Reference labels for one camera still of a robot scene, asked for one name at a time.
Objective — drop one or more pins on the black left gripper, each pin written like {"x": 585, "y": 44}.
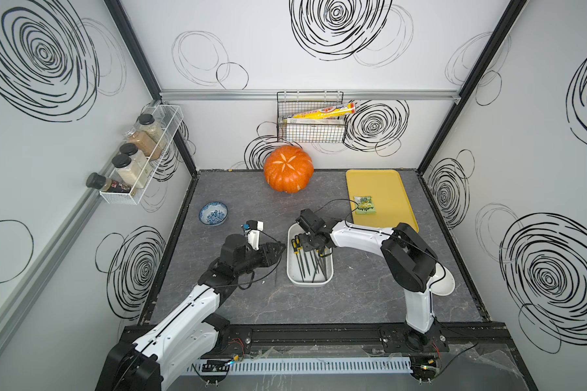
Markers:
{"x": 267, "y": 258}

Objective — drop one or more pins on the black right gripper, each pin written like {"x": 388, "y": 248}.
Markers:
{"x": 303, "y": 242}

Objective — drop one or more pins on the white storage box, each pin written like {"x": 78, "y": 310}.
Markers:
{"x": 292, "y": 265}

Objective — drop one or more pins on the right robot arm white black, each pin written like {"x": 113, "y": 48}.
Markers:
{"x": 412, "y": 262}

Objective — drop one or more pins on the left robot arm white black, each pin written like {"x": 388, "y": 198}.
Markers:
{"x": 157, "y": 359}

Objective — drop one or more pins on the green snack packet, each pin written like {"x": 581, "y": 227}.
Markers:
{"x": 364, "y": 205}

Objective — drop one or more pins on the blue patterned ceramic bowl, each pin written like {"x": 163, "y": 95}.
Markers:
{"x": 213, "y": 214}

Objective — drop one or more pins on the orange pumpkin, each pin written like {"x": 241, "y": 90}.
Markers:
{"x": 288, "y": 169}

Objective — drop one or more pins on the yellow plastic tray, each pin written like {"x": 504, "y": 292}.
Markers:
{"x": 388, "y": 196}

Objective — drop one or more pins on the yellow snack package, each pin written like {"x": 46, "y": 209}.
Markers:
{"x": 328, "y": 112}

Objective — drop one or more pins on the spice jar pale powder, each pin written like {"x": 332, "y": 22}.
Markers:
{"x": 130, "y": 171}

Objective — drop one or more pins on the spice jar white powder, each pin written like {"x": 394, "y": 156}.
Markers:
{"x": 137, "y": 156}

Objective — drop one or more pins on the spice jar brown powder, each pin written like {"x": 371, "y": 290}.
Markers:
{"x": 144, "y": 143}

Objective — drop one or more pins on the spice jar beige powder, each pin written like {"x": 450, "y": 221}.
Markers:
{"x": 146, "y": 123}

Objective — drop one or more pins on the small dark sauce bottle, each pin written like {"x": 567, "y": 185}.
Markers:
{"x": 104, "y": 184}

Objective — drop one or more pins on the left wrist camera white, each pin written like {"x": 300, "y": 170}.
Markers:
{"x": 253, "y": 230}

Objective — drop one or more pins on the black wire wall basket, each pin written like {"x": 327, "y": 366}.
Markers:
{"x": 326, "y": 130}

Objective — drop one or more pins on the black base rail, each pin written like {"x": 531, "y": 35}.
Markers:
{"x": 388, "y": 337}

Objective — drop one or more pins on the white slotted cable duct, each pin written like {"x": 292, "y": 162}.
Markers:
{"x": 302, "y": 366}

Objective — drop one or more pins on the clear acrylic wall shelf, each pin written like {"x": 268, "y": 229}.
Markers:
{"x": 163, "y": 169}

